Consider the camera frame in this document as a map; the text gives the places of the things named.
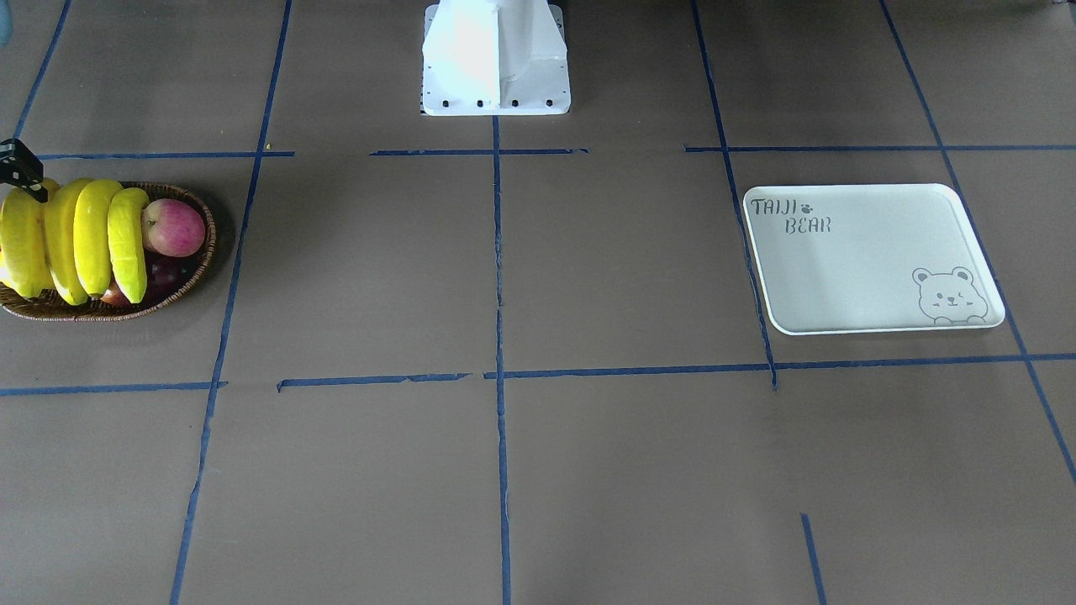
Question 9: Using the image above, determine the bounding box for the white bear tray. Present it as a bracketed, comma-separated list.
[742, 183, 1006, 336]

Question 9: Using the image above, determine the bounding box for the yellow banana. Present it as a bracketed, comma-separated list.
[73, 179, 123, 299]
[43, 177, 93, 306]
[1, 188, 56, 299]
[107, 187, 150, 303]

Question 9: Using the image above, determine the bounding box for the dark purple fruit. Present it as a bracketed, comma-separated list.
[145, 256, 193, 300]

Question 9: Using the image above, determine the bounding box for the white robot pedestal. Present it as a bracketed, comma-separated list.
[420, 1, 572, 116]

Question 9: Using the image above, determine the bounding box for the brown wicker basket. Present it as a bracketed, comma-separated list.
[3, 181, 220, 322]

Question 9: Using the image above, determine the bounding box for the red pink apple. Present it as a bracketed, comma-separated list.
[141, 198, 206, 258]

